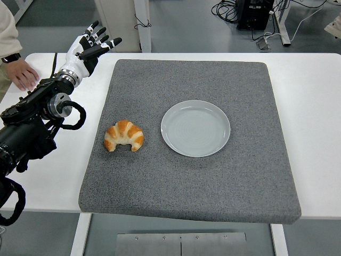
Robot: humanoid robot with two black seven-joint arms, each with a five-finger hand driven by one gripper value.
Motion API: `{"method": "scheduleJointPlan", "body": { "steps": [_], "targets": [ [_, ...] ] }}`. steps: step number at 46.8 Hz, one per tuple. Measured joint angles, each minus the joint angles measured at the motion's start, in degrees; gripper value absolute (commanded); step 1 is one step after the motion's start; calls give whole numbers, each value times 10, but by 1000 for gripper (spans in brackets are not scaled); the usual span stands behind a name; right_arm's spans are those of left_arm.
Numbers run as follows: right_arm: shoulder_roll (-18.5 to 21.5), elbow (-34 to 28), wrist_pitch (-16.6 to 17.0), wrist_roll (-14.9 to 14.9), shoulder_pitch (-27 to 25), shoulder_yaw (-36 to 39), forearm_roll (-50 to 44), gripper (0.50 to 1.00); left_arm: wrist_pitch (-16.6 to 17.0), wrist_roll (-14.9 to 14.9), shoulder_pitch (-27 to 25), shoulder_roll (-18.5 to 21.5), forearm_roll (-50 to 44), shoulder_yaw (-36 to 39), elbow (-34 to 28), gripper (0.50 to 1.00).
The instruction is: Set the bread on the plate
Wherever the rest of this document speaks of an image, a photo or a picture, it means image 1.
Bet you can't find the white desk leg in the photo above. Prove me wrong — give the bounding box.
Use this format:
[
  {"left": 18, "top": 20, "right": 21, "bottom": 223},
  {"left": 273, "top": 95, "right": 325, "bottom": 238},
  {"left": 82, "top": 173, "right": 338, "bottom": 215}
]
[
  {"left": 274, "top": 0, "right": 291, "bottom": 47},
  {"left": 13, "top": 0, "right": 34, "bottom": 25}
]

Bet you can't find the white post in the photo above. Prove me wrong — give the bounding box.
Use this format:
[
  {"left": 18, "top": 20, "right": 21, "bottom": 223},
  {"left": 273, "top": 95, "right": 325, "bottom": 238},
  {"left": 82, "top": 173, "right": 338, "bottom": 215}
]
[{"left": 134, "top": 0, "right": 152, "bottom": 53}]

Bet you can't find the grey floor socket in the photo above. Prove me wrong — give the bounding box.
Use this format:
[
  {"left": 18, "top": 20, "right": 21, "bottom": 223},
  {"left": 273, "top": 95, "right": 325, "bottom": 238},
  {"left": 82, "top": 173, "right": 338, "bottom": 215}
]
[{"left": 255, "top": 37, "right": 272, "bottom": 51}]

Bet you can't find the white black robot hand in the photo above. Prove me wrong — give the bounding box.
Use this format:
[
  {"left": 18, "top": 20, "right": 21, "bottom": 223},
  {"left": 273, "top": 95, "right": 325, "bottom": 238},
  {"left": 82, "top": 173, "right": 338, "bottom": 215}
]
[{"left": 57, "top": 20, "right": 123, "bottom": 80}]

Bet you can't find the beige cabinet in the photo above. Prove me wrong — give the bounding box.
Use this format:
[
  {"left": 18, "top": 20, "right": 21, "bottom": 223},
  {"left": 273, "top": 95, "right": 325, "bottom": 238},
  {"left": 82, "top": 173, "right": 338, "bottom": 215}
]
[{"left": 93, "top": 0, "right": 142, "bottom": 53}]

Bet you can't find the black computer box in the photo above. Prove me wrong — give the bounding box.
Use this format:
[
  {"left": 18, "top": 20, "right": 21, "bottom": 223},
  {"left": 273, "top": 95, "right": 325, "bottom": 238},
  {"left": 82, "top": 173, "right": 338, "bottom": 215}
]
[{"left": 236, "top": 0, "right": 275, "bottom": 30}]

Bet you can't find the person's hand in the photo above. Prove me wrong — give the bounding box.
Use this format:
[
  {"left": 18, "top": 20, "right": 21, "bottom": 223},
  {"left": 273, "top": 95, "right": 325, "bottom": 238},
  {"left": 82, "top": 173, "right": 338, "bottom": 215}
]
[{"left": 5, "top": 57, "right": 40, "bottom": 91}]

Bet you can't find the black wristwatch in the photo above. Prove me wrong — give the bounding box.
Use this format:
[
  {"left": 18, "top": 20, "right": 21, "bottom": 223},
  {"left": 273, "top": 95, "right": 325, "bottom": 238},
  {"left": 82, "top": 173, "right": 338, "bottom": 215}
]
[{"left": 1, "top": 52, "right": 22, "bottom": 64}]

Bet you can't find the white cable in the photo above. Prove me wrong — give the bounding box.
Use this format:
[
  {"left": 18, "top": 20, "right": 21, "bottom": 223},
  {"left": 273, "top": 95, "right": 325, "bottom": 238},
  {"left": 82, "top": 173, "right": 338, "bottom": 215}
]
[{"left": 263, "top": 0, "right": 331, "bottom": 43}]

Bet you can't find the black cable bundle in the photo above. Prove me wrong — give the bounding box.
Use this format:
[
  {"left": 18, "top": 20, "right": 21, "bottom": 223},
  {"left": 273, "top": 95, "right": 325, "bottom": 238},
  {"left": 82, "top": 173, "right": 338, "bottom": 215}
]
[{"left": 211, "top": 0, "right": 240, "bottom": 25}]

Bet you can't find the person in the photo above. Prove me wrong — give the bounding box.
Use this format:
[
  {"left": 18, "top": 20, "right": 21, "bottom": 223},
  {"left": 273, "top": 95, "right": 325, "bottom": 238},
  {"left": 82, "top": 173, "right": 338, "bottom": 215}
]
[{"left": 0, "top": 1, "right": 23, "bottom": 101}]

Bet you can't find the round grey plate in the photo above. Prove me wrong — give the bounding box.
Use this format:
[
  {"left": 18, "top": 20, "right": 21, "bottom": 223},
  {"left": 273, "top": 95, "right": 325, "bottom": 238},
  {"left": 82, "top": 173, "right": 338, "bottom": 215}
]
[{"left": 160, "top": 100, "right": 231, "bottom": 158}]

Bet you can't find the thin black cable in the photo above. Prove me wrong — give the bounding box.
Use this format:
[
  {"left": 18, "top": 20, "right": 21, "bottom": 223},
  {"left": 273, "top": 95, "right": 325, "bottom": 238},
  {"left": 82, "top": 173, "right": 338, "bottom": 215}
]
[{"left": 134, "top": 13, "right": 152, "bottom": 30}]

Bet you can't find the golden croissant bread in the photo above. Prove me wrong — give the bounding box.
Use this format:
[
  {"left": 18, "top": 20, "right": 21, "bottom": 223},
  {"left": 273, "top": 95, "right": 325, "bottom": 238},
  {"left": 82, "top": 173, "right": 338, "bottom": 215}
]
[{"left": 103, "top": 119, "right": 145, "bottom": 153}]

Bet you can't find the white table leg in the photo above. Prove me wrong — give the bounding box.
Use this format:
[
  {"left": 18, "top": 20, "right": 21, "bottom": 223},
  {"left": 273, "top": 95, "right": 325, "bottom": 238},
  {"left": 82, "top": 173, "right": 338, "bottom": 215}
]
[
  {"left": 270, "top": 223, "right": 290, "bottom": 256},
  {"left": 69, "top": 213, "right": 93, "bottom": 256}
]

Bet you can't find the grey felt mat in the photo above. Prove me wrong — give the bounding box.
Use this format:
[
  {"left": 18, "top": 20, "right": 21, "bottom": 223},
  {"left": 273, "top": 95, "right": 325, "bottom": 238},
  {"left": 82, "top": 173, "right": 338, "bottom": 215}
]
[{"left": 78, "top": 59, "right": 303, "bottom": 225}]

